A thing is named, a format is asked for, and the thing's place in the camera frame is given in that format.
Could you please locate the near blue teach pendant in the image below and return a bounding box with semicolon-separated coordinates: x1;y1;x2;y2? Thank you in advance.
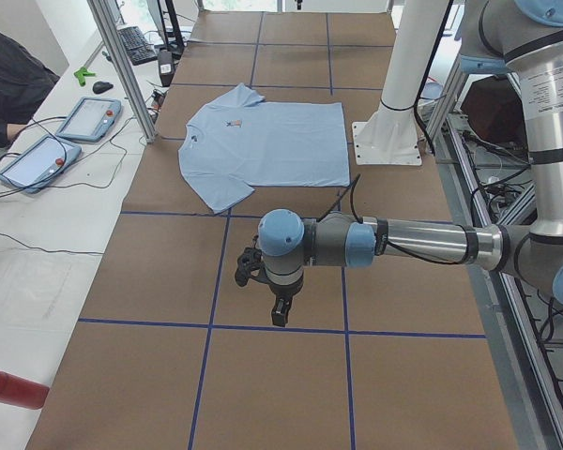
0;135;82;193

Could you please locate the white pedestal column with base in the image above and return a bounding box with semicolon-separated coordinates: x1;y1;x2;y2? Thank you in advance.
353;0;452;166

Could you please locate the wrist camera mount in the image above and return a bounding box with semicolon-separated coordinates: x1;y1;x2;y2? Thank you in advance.
235;247;266;287

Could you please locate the far blue teach pendant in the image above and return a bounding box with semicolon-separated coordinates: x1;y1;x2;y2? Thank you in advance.
55;97;122;143

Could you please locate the black keyboard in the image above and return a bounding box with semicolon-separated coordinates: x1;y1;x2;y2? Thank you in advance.
117;26;158;66

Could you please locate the black power adapter box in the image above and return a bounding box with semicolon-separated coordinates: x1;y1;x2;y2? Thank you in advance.
158;49;175;87

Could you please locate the aluminium frame post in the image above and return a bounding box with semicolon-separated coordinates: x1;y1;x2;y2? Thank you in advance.
87;0;157;143

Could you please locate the blue teach pendant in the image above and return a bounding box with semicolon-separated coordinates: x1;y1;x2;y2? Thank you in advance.
0;135;82;193
55;97;122;143

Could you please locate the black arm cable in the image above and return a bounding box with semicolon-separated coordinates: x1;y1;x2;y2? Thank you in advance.
316;173;433;263

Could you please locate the black computer mouse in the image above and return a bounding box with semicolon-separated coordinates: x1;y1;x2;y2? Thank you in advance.
92;81;114;95

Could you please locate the light blue t-shirt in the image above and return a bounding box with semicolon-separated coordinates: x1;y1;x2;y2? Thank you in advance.
178;83;350;213

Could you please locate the green plastic tool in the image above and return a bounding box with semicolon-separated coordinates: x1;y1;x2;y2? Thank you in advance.
74;66;97;87

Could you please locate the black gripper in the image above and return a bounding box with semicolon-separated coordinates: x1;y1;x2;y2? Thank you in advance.
269;278;303;327

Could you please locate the person in black clothes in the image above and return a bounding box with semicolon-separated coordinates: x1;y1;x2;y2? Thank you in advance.
0;33;59;148

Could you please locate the red cylinder bottle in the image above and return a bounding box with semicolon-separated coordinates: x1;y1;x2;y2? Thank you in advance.
0;371;50;410

